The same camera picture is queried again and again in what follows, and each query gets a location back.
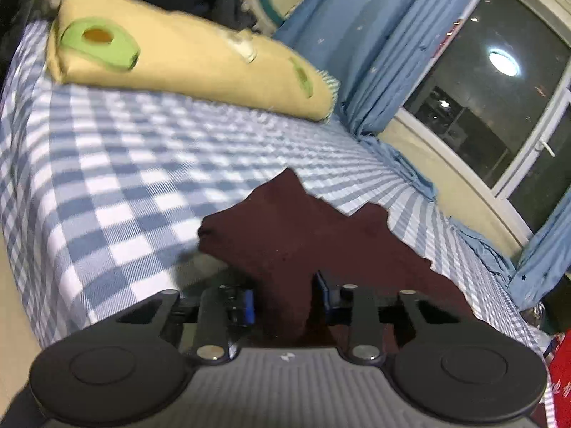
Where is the maroon garment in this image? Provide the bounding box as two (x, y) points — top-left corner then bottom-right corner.
(197, 169), (473, 346)

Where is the blue checkered bed sheet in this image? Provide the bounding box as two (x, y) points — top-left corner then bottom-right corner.
(0, 19), (559, 428)

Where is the right blue star curtain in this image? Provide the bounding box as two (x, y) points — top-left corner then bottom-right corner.
(508, 188), (571, 311)

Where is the blue star curtain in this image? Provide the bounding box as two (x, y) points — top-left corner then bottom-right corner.
(271, 0), (497, 139)
(508, 188), (571, 311)

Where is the red fabric bag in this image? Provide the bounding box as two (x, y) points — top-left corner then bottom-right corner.
(544, 330), (571, 428)

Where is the white framed window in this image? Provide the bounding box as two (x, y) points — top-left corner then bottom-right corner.
(398, 0), (570, 238)

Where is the left blue star curtain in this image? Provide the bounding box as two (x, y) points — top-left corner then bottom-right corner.
(271, 0), (497, 139)

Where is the yellow avocado pillow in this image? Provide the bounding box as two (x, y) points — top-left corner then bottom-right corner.
(46, 0), (340, 122)

